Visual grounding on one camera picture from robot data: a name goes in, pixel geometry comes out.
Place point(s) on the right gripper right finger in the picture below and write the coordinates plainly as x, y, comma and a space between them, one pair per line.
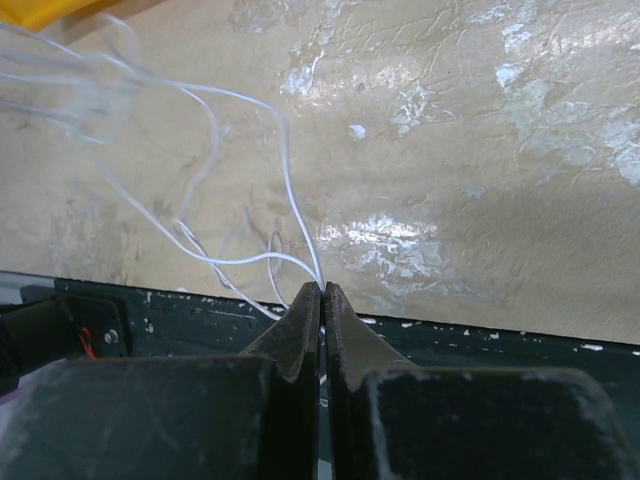
392, 419

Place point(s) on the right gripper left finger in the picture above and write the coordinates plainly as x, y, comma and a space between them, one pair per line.
253, 415

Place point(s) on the yellow plastic bin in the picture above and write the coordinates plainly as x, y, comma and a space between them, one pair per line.
35, 15

